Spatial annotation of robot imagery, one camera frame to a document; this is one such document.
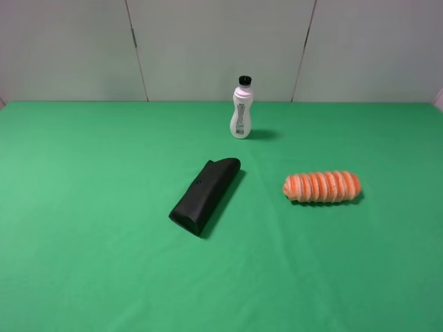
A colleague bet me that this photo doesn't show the white bottle with black cap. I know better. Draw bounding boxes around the white bottle with black cap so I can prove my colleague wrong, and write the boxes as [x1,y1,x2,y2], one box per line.
[230,75,253,139]

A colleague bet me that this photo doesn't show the black glasses case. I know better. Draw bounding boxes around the black glasses case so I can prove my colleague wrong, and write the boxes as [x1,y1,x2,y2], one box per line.
[169,158,241,237]

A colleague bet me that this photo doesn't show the orange and cream spiral bread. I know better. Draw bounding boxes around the orange and cream spiral bread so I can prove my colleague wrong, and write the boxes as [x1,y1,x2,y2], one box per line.
[282,171,361,203]

